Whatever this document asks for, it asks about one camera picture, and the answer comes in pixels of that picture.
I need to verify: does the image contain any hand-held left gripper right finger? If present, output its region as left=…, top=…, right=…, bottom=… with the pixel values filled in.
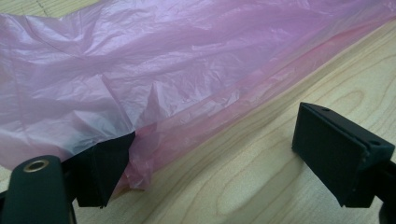
left=291, top=102, right=396, bottom=209

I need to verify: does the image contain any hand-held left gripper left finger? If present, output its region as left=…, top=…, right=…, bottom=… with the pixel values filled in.
left=74, top=132, right=136, bottom=209

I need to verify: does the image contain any pink plastic bag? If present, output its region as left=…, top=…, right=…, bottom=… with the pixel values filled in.
left=0, top=0, right=396, bottom=191

